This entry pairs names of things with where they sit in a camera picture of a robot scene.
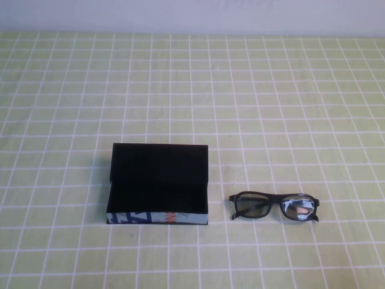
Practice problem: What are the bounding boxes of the black glasses case printed side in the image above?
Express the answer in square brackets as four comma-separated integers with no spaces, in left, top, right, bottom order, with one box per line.
[105,143,209,226]

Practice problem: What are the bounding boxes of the black framed glasses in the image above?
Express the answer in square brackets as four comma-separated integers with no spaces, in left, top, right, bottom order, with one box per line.
[228,190,322,222]

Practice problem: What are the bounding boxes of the green checked tablecloth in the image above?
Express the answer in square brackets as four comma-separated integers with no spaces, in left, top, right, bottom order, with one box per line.
[0,30,385,289]

